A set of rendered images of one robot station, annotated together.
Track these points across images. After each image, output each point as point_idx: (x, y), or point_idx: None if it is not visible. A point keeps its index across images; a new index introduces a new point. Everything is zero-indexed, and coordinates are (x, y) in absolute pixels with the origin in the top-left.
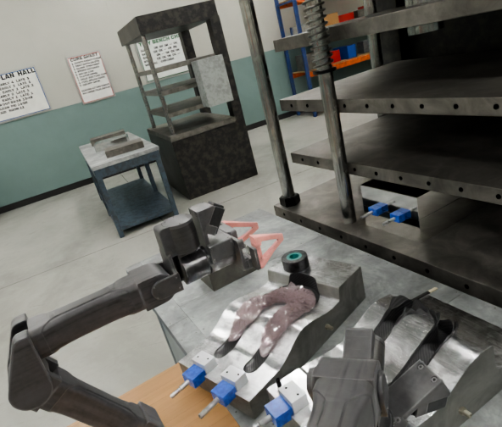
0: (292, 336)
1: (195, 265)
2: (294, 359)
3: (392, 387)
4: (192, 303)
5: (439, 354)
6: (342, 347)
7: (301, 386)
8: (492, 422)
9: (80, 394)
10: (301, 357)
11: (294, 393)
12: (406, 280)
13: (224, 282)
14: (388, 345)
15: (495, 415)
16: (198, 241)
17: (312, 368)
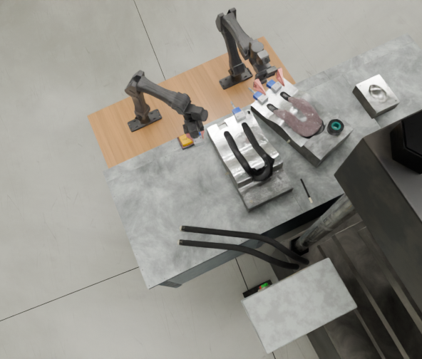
0: (276, 121)
1: (251, 61)
2: (271, 124)
3: (194, 122)
4: (342, 81)
5: (239, 166)
6: (264, 139)
7: (246, 120)
8: (227, 184)
9: (227, 40)
10: (274, 127)
11: (238, 115)
12: (324, 191)
13: (357, 96)
14: (254, 153)
15: (229, 186)
16: (255, 58)
17: (186, 94)
